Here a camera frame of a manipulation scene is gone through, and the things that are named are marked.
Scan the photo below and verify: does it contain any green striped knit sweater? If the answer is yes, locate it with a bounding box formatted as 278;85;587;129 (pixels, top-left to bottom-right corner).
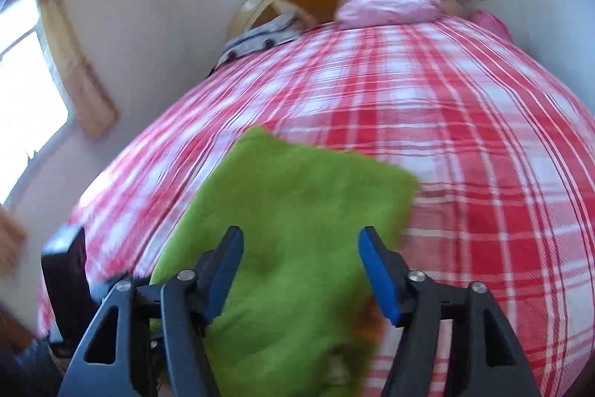
151;127;418;396

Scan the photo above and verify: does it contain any person's left hand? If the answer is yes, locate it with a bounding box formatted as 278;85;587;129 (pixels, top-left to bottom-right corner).
0;308;35;353

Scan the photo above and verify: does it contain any left yellow curtain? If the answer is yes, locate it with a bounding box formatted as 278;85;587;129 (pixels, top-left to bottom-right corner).
37;0;119;138

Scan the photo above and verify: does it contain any left window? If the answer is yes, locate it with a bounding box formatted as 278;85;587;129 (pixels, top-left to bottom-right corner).
1;0;75;204

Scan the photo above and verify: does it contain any red plaid bed sheet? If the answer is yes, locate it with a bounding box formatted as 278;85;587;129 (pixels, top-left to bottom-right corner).
70;17;594;396

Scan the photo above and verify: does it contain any pink cloth beside bed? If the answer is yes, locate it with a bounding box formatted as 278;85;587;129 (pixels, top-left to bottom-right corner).
470;10;512;42

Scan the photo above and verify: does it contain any pink pillow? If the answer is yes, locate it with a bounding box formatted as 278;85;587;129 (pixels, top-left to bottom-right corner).
335;0;444;29

